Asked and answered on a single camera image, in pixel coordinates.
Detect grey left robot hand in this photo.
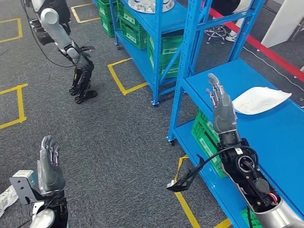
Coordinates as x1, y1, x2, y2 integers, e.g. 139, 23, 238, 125
37, 135, 66, 196

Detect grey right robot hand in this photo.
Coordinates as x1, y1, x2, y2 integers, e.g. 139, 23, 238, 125
206, 73, 238, 135

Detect white plastic cover part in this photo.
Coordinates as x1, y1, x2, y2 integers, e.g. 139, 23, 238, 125
232, 86, 292, 115

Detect blue metal shelf rack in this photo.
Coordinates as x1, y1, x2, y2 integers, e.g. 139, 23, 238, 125
94, 0, 190, 106
167, 0, 304, 228

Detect chrome stool base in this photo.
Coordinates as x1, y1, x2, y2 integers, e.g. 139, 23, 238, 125
204, 25, 229, 45

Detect yellow floor tape outline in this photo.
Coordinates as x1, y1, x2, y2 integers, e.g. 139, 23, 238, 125
173, 154, 232, 228
0, 83, 29, 130

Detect red floor tape line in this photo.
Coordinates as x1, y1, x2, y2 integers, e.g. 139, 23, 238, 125
209, 8, 304, 83

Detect white slanted board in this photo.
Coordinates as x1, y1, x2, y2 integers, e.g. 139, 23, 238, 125
261, 0, 304, 48

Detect black silver humanoid robot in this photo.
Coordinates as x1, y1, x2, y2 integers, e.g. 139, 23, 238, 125
21, 0, 98, 105

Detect grey plastic wheel hubcap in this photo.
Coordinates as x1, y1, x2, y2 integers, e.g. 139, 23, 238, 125
128, 0, 175, 14

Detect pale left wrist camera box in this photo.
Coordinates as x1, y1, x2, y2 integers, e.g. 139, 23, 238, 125
9, 170, 38, 205

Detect thin white floor cable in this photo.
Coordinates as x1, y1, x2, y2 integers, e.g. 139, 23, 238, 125
242, 45, 304, 84

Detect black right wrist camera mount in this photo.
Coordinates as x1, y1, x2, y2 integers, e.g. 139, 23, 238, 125
166, 154, 205, 193

